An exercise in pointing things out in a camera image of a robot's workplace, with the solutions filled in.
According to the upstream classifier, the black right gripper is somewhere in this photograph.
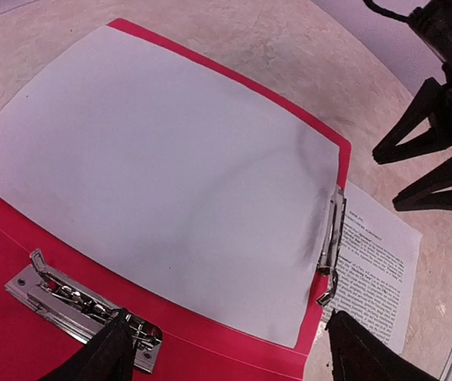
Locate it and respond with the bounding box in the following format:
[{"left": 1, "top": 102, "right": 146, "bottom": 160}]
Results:
[{"left": 373, "top": 1, "right": 452, "bottom": 164}]

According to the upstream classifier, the printed sheet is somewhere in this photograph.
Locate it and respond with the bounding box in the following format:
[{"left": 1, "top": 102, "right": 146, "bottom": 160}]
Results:
[{"left": 321, "top": 182, "right": 423, "bottom": 354}]

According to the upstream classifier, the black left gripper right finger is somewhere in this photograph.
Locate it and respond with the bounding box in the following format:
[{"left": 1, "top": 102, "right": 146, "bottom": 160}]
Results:
[{"left": 325, "top": 310, "right": 435, "bottom": 381}]

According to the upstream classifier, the red plastic folder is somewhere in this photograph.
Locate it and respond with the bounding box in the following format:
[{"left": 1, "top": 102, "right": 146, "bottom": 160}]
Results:
[{"left": 0, "top": 19, "right": 351, "bottom": 380}]

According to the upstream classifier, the red folder bottom clip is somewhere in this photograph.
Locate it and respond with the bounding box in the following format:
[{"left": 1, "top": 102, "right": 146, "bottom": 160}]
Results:
[{"left": 316, "top": 186, "right": 347, "bottom": 307}]

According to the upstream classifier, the white paper sheet underneath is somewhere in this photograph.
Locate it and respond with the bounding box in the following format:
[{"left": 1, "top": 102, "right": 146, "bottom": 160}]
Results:
[{"left": 0, "top": 26, "right": 339, "bottom": 348}]

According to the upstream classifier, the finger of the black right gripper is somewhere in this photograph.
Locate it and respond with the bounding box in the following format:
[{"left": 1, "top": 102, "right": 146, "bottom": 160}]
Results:
[{"left": 393, "top": 157, "right": 452, "bottom": 211}]

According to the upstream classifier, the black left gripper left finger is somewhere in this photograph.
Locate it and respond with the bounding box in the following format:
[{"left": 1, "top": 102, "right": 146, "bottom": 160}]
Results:
[{"left": 41, "top": 309, "right": 135, "bottom": 381}]

